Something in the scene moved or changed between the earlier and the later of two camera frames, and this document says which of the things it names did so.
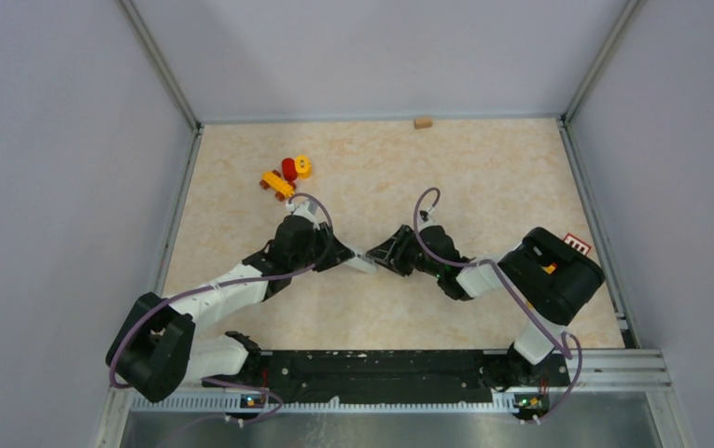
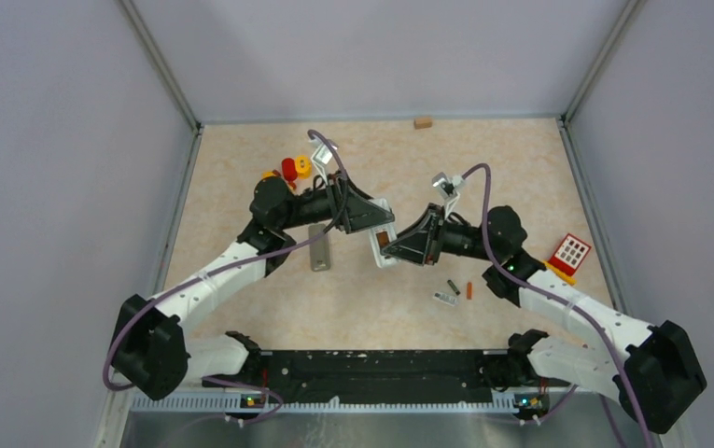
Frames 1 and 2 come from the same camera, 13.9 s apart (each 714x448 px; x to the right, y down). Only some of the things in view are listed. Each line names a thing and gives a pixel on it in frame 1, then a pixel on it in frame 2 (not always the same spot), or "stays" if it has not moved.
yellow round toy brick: (303, 167) stays
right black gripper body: (432, 268) to (460, 239)
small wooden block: (421, 123) stays
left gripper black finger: (333, 251) to (363, 212)
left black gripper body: (312, 252) to (324, 203)
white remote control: (362, 261) to (383, 235)
